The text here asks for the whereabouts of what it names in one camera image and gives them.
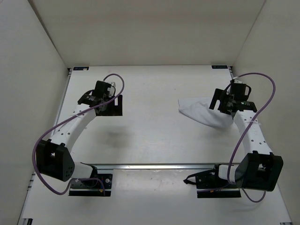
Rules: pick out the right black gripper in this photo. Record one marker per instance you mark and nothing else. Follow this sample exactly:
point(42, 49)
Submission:
point(219, 95)

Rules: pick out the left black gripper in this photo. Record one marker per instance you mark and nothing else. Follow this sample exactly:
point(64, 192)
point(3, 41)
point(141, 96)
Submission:
point(115, 109)

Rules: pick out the white skirt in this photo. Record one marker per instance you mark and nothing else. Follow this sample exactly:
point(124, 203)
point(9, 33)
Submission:
point(197, 108)

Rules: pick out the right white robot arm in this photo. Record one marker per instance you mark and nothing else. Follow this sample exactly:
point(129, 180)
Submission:
point(260, 168)

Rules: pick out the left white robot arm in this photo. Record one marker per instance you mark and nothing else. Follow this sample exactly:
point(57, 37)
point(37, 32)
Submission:
point(53, 156)

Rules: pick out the right blue label sticker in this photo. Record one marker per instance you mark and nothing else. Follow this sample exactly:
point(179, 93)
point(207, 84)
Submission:
point(219, 67)

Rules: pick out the blue label sticker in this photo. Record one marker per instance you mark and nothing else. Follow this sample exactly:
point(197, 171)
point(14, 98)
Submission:
point(219, 67)
point(80, 68)

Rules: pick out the left blue label sticker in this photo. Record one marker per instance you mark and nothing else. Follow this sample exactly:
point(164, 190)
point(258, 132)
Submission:
point(80, 68)

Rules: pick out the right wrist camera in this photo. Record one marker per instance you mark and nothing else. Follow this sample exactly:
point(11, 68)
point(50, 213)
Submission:
point(237, 80)

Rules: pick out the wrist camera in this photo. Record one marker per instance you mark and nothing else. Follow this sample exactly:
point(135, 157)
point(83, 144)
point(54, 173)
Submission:
point(113, 84)
point(237, 80)

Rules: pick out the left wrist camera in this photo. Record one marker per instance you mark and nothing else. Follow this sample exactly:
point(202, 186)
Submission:
point(113, 84)

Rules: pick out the aluminium rail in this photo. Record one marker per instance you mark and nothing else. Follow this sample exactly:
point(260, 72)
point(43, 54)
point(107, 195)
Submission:
point(167, 166)

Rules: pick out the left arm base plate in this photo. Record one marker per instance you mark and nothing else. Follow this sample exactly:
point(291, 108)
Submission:
point(102, 187)

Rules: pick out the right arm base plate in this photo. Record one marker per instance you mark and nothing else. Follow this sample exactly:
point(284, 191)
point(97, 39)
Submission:
point(210, 186)

